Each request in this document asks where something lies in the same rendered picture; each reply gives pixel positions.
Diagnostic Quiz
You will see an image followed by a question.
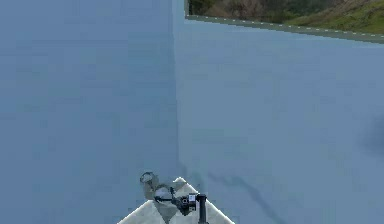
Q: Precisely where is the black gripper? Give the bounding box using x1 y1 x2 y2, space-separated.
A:
153 186 197 217

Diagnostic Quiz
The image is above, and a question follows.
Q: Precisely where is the window with grey frame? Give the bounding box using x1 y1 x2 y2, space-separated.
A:
184 0 384 45

